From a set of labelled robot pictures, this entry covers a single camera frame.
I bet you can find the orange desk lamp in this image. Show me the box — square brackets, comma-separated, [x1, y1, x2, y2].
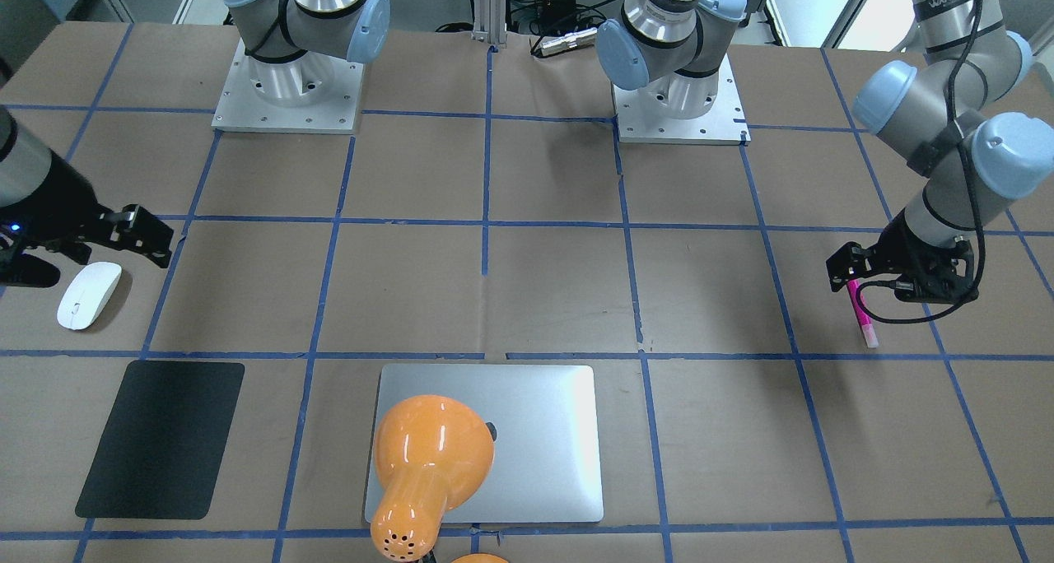
[371, 394, 497, 562]

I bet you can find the black mousepad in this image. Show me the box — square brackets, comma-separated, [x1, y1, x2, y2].
[75, 360, 245, 519]

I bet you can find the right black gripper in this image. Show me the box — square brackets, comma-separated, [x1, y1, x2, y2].
[1, 163, 174, 288]

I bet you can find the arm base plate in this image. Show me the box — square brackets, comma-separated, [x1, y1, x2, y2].
[212, 41, 366, 135]
[611, 56, 752, 145]

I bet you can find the pink marker pen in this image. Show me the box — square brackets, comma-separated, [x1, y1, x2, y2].
[846, 279, 879, 349]

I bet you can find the grey closed laptop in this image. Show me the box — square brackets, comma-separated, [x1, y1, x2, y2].
[376, 363, 604, 524]

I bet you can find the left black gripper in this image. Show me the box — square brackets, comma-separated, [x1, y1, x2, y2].
[827, 217, 975, 322]

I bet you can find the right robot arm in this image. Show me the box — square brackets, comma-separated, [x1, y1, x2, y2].
[2, 0, 392, 289]

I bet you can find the white computer mouse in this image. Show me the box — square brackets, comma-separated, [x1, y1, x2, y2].
[56, 263, 122, 331]

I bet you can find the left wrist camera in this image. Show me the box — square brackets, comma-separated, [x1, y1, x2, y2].
[893, 247, 979, 305]

